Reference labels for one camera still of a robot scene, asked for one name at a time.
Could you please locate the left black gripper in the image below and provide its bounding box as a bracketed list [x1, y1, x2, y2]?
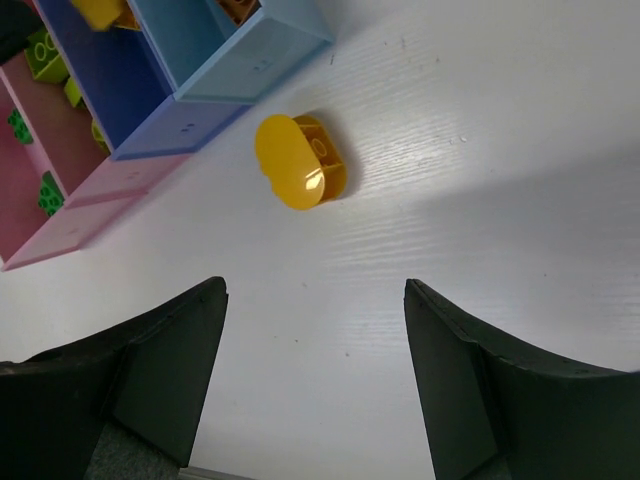
[0, 0, 40, 65]

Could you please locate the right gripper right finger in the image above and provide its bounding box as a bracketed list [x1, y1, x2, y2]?
[404, 279, 639, 479]

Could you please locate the dark blue bin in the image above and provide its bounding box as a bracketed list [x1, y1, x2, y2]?
[36, 0, 250, 161]

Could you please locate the yellow lego brick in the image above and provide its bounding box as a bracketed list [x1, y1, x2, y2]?
[71, 0, 141, 31]

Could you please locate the yellow oval lego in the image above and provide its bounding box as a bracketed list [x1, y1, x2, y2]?
[255, 114, 348, 211]

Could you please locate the dark green lego stack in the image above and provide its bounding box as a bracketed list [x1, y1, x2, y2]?
[7, 108, 33, 145]

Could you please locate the large lime lego brick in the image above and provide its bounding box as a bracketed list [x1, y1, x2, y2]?
[24, 27, 69, 84]

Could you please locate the light blue bin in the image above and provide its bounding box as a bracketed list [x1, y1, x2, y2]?
[131, 1, 334, 104]

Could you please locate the small pink bin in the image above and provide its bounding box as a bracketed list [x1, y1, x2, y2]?
[1, 55, 189, 204]

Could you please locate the small dark green lego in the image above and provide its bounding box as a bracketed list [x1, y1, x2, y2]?
[38, 171, 65, 217]

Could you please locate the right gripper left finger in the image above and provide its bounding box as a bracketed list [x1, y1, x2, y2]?
[1, 277, 228, 479]

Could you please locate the lime sloped lego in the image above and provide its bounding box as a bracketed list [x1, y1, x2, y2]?
[91, 120, 110, 155]

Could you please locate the large pink bin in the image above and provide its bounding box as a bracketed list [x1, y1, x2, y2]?
[1, 89, 146, 271]

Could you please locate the lime lego pair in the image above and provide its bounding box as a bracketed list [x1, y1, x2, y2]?
[64, 77, 86, 109]

